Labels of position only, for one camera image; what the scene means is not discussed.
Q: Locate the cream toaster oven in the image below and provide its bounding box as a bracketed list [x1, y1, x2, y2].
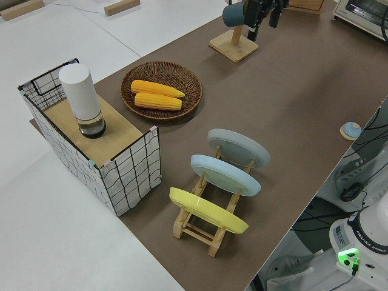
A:
[330, 0, 388, 42]

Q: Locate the black coiled cable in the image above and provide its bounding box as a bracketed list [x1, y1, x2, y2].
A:
[339, 181, 369, 202]

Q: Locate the green plug cable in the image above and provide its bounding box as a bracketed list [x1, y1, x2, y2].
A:
[348, 256, 361, 277]

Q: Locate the wooden plate rack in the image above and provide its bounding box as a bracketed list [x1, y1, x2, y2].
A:
[172, 145, 255, 258]

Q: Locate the light blue plate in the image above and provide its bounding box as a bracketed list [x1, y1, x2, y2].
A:
[190, 154, 263, 198]

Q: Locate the brown table mat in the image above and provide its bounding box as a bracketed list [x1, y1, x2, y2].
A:
[29, 0, 388, 291]

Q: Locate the dark blue mug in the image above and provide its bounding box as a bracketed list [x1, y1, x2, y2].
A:
[222, 1, 247, 28]

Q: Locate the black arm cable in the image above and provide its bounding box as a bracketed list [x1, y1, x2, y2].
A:
[380, 12, 388, 42]

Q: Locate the gray plate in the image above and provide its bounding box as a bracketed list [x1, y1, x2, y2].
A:
[207, 128, 271, 170]

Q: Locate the wooden mug tree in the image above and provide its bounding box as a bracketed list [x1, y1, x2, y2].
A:
[208, 0, 259, 64]

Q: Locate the wooden block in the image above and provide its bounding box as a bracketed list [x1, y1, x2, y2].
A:
[0, 0, 45, 21]
[104, 0, 141, 16]

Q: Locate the brown wicker basket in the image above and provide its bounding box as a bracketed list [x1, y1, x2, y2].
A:
[120, 61, 203, 121]

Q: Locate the white cylinder bottle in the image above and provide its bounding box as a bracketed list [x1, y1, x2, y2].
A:
[58, 63, 107, 139]

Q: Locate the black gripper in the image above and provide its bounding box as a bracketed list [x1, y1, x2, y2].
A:
[244, 0, 287, 41]

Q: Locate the yellow corn cob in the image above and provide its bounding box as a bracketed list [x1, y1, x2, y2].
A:
[133, 92, 183, 111]
[130, 79, 186, 99]

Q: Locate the wire grid shelf box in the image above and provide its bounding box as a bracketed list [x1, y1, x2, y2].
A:
[17, 58, 161, 218]

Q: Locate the yellow plate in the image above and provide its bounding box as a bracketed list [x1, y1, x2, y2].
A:
[169, 187, 250, 235]

